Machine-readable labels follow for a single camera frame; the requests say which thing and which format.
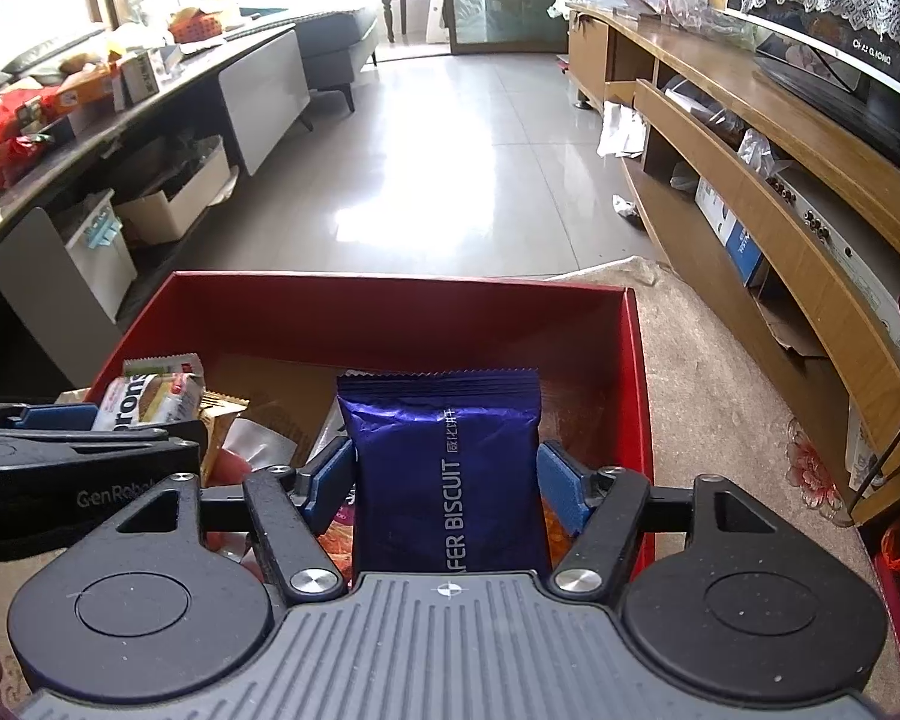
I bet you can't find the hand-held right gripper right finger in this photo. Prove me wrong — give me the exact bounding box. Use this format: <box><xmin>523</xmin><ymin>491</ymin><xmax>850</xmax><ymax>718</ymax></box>
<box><xmin>538</xmin><ymin>442</ymin><xmax>785</xmax><ymax>597</ymax></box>

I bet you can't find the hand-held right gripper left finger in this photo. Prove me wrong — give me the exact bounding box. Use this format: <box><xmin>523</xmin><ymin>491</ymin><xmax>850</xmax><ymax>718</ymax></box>
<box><xmin>112</xmin><ymin>436</ymin><xmax>355</xmax><ymax>601</ymax></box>

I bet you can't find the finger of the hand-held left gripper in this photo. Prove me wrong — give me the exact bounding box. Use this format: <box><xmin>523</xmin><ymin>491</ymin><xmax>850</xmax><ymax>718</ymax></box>
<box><xmin>0</xmin><ymin>401</ymin><xmax>100</xmax><ymax>432</ymax></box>

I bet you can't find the green wafer packet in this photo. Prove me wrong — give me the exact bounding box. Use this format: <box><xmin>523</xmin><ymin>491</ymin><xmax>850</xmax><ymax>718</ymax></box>
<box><xmin>90</xmin><ymin>358</ymin><xmax>207</xmax><ymax>434</ymax></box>

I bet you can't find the purple wafer biscuit packet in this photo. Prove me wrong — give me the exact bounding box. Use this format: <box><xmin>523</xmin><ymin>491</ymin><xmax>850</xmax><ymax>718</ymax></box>
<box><xmin>336</xmin><ymin>367</ymin><xmax>554</xmax><ymax>578</ymax></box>

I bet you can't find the gold foil snack packet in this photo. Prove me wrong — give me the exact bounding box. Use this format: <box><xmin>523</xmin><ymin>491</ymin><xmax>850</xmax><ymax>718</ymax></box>
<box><xmin>199</xmin><ymin>388</ymin><xmax>252</xmax><ymax>487</ymax></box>

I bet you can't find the red cardboard box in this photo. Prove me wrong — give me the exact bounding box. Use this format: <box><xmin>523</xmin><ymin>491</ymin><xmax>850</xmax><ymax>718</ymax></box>
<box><xmin>56</xmin><ymin>271</ymin><xmax>655</xmax><ymax>593</ymax></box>

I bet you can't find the white storage box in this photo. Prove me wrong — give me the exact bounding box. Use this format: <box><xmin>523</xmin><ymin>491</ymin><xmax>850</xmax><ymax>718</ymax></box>
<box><xmin>64</xmin><ymin>191</ymin><xmax>137</xmax><ymax>320</ymax></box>

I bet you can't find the beige floral tablecloth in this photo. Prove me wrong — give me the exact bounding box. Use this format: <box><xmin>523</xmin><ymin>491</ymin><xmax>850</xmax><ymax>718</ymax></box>
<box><xmin>555</xmin><ymin>255</ymin><xmax>900</xmax><ymax>706</ymax></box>

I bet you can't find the open cardboard box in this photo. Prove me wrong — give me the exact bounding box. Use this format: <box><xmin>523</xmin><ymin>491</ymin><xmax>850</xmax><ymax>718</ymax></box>
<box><xmin>116</xmin><ymin>139</ymin><xmax>239</xmax><ymax>247</ymax></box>

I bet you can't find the blue and white box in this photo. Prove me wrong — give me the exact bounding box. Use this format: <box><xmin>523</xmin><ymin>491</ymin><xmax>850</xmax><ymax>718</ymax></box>
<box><xmin>696</xmin><ymin>178</ymin><xmax>766</xmax><ymax>286</ymax></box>

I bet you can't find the red plastic bag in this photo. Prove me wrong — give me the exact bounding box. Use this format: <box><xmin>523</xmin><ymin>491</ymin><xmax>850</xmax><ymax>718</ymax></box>
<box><xmin>0</xmin><ymin>86</ymin><xmax>61</xmax><ymax>143</ymax></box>

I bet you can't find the orange snack box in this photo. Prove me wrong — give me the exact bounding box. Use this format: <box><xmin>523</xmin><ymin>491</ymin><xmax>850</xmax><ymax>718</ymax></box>
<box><xmin>52</xmin><ymin>64</ymin><xmax>117</xmax><ymax>117</ymax></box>

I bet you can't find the small white carton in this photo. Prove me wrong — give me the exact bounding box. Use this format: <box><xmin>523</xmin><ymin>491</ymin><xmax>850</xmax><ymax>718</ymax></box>
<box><xmin>116</xmin><ymin>49</ymin><xmax>162</xmax><ymax>106</ymax></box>

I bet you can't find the white plastic bag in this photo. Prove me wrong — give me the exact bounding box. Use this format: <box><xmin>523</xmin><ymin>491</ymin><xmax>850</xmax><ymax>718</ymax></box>
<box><xmin>598</xmin><ymin>101</ymin><xmax>650</xmax><ymax>158</ymax></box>

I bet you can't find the white audio device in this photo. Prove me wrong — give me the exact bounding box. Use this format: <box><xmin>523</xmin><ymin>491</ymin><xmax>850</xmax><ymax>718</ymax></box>
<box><xmin>769</xmin><ymin>165</ymin><xmax>900</xmax><ymax>361</ymax></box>

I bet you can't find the dark coffee table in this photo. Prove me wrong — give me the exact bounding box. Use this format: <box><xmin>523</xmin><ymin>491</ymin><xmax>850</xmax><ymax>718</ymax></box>
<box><xmin>0</xmin><ymin>26</ymin><xmax>312</xmax><ymax>391</ymax></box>

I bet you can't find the wooden TV stand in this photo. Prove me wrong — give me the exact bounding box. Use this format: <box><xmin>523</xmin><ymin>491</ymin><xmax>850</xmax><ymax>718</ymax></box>
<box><xmin>566</xmin><ymin>0</ymin><xmax>900</xmax><ymax>526</ymax></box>

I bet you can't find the grey sofa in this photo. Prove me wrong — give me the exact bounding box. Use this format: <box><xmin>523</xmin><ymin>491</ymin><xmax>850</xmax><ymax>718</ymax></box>
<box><xmin>236</xmin><ymin>6</ymin><xmax>382</xmax><ymax>113</ymax></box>

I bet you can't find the black television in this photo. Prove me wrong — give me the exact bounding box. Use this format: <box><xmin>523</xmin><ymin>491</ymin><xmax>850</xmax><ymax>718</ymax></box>
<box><xmin>727</xmin><ymin>0</ymin><xmax>900</xmax><ymax>188</ymax></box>

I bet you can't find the black cable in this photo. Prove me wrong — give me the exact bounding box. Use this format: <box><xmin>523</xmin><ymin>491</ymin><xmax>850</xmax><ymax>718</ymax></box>
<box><xmin>847</xmin><ymin>382</ymin><xmax>900</xmax><ymax>518</ymax></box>

